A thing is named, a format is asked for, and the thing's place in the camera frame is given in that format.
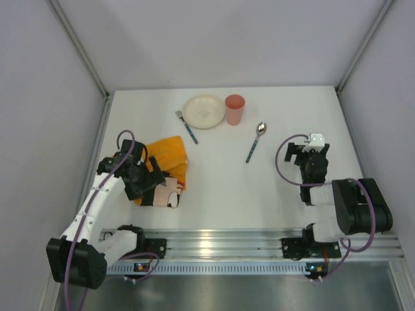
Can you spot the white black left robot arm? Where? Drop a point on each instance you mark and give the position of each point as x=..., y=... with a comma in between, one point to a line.
x=80, y=257

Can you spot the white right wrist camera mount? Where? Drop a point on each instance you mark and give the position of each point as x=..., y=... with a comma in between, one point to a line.
x=314, y=142

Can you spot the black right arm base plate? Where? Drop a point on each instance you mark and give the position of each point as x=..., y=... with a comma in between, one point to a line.
x=299, y=248

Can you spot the right aluminium frame post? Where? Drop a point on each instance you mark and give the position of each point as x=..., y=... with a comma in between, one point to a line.
x=364, y=45

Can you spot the fork with teal handle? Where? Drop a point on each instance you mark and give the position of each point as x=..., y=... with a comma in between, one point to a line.
x=181, y=117

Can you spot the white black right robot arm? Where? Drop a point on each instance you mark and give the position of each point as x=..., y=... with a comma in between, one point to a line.
x=359, y=206

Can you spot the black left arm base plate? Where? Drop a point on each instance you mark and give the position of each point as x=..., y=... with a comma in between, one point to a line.
x=152, y=245

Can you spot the orange cartoon print cloth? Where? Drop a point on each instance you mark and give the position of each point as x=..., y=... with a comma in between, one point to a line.
x=171, y=157

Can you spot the pink plastic cup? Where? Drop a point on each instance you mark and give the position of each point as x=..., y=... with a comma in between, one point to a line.
x=234, y=109

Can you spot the aluminium mounting rail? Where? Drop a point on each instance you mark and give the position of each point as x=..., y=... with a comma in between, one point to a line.
x=256, y=244

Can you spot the cream round plate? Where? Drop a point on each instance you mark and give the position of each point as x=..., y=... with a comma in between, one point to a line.
x=204, y=111

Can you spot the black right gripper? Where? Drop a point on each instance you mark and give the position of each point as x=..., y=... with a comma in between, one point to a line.
x=292, y=152

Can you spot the spoon with teal handle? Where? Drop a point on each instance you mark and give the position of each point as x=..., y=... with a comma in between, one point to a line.
x=259, y=131

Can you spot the perforated grey cable duct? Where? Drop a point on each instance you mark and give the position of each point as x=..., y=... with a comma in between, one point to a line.
x=139, y=267

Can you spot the left aluminium frame post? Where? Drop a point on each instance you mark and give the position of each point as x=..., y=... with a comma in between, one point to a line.
x=77, y=45

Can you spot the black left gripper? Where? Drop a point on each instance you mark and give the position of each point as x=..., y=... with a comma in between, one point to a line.
x=152, y=177

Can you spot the aluminium frame post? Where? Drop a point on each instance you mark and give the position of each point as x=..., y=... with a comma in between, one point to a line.
x=364, y=45
x=77, y=45

